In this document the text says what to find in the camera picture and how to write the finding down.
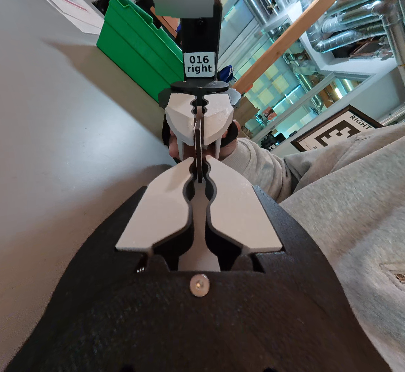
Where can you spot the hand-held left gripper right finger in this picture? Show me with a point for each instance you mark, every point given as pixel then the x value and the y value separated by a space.
pixel 240 217

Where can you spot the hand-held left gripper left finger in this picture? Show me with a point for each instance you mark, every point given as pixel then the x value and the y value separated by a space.
pixel 155 213

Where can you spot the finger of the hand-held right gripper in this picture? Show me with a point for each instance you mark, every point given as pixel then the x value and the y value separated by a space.
pixel 178 115
pixel 220 115

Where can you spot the person's right forearm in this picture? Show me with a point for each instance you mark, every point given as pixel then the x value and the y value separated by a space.
pixel 262 169

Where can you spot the small blue white object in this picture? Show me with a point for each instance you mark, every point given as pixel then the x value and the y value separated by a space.
pixel 226 74

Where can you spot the person's right hand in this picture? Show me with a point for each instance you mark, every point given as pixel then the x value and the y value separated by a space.
pixel 174 152

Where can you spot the green plastic bin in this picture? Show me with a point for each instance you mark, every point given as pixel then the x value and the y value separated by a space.
pixel 136 43

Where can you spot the light wooden beam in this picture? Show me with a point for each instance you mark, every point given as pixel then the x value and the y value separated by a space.
pixel 300 24

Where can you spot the person's grey zip hoodie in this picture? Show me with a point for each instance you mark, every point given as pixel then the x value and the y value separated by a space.
pixel 348 204

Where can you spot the framed printed marker sign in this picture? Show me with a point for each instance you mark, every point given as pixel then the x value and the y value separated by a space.
pixel 335 131

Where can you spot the bent silver duct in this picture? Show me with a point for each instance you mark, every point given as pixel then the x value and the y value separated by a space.
pixel 379 8

